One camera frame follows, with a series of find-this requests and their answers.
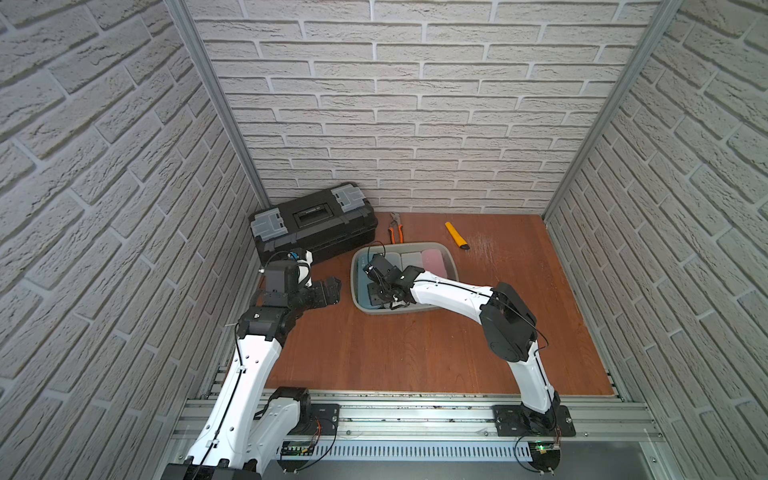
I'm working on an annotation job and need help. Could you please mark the blue-grey pencil case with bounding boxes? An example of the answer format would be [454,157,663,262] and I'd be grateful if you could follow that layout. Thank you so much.
[356,257,383,310]

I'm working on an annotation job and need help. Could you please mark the clear pencil case with label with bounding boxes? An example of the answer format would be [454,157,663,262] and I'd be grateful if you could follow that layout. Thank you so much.
[385,251,403,270]

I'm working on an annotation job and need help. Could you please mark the clear pencil case with barcode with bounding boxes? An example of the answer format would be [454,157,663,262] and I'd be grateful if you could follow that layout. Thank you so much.
[401,251,424,269]

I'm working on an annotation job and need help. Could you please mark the pink pencil case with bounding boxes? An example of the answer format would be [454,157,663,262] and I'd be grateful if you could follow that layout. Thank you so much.
[421,248,448,278]

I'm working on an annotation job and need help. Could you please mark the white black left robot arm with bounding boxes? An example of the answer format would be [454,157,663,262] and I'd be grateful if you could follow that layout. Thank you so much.
[162,249,341,479]

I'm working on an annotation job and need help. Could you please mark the grey-green storage tray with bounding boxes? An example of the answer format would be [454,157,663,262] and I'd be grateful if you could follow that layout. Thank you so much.
[350,242,459,315]

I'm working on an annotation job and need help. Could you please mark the black plastic toolbox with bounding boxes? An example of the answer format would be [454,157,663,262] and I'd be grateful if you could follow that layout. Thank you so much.
[250,183,378,263]

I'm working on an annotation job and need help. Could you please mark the yellow utility knife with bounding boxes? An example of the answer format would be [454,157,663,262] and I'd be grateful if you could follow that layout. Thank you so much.
[445,222,470,251]

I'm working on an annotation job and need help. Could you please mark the left control circuit board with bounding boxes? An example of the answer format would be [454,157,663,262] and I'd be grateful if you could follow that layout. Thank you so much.
[279,440,317,459]

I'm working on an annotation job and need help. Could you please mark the control circuit board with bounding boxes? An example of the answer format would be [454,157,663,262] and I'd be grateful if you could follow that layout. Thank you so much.
[279,440,317,459]
[529,442,561,473]

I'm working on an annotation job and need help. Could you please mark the right control circuit board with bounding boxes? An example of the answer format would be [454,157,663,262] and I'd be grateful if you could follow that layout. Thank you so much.
[529,442,561,473]

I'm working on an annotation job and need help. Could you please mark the orange-handled pliers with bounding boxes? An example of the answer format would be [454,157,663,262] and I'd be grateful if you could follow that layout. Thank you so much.
[388,212,405,245]

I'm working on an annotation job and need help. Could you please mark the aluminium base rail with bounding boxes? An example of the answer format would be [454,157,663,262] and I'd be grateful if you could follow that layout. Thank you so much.
[152,391,685,480]

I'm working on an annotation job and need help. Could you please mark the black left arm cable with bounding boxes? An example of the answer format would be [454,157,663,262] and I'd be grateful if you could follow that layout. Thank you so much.
[188,323,247,480]

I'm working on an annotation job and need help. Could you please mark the aluminium corner post left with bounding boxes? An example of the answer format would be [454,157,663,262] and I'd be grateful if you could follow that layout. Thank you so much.
[166,0,272,208]

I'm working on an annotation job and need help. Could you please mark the aluminium corner post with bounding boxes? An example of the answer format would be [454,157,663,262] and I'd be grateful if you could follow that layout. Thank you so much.
[166,0,272,208]
[541,0,683,223]

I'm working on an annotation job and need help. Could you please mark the aluminium corner post right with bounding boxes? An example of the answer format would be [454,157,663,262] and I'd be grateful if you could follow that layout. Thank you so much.
[541,0,683,223]

